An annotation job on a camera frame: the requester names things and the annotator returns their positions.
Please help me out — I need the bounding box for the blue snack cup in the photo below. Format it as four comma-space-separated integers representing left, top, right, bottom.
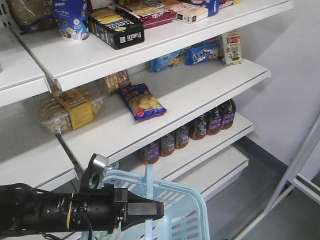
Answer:
52, 0, 90, 43

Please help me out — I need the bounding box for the dark purple label bottle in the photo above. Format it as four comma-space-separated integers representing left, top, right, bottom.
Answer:
189, 114, 208, 140
138, 140, 159, 164
218, 98, 236, 130

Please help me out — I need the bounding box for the white right shelf unit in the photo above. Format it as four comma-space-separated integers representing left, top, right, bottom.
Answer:
9, 0, 293, 203

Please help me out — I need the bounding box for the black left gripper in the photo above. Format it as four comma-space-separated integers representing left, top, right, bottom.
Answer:
67, 184, 165, 233

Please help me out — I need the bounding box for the black Franzzi cracker box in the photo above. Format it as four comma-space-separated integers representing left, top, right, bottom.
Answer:
87, 7, 145, 50

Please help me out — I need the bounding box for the white left shelf unit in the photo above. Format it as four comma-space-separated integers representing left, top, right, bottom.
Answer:
0, 24, 80, 191

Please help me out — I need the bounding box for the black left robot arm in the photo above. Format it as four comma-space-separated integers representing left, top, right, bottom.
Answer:
0, 183, 164, 237

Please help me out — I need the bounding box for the white shelf unit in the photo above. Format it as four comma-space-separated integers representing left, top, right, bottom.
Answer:
9, 0, 293, 203
0, 24, 80, 191

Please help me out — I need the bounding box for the blue Oreo pack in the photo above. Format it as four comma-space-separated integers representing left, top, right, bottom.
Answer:
185, 44, 217, 66

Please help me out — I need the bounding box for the white whiteboard stand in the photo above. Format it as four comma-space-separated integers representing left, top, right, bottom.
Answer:
234, 116, 320, 240

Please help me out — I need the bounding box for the blue biscuit bag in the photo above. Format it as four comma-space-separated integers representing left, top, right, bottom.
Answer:
118, 83, 167, 121

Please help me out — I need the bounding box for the cartoon snack bag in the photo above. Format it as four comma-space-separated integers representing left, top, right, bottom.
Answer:
222, 29, 242, 65

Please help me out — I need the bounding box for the light blue plastic basket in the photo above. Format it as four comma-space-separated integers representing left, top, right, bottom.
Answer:
92, 165, 210, 240

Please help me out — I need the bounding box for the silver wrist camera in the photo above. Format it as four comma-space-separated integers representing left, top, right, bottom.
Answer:
79, 153, 109, 193

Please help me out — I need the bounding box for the yellow label cookie tray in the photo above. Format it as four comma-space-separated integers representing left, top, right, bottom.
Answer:
31, 81, 110, 134

